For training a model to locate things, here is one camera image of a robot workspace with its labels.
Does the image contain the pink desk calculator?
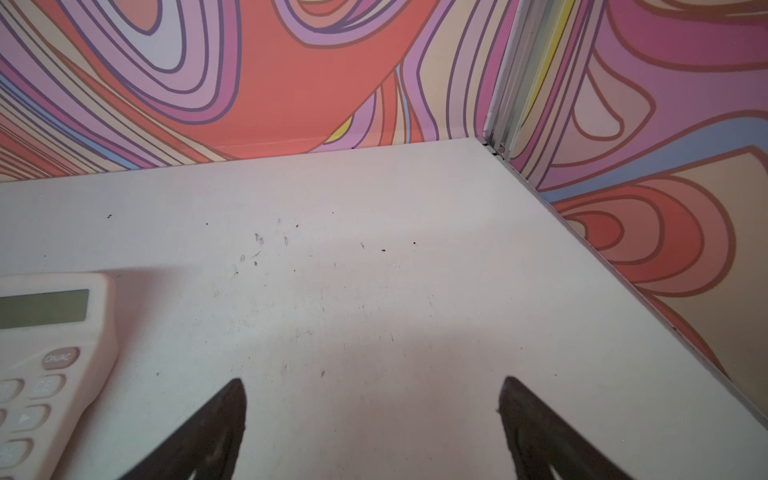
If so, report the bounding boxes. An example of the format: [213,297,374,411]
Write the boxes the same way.
[1,273,118,479]

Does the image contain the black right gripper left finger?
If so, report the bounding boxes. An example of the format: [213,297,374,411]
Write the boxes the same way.
[123,378,247,480]

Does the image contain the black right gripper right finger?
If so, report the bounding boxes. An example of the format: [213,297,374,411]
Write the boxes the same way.
[498,376,629,479]

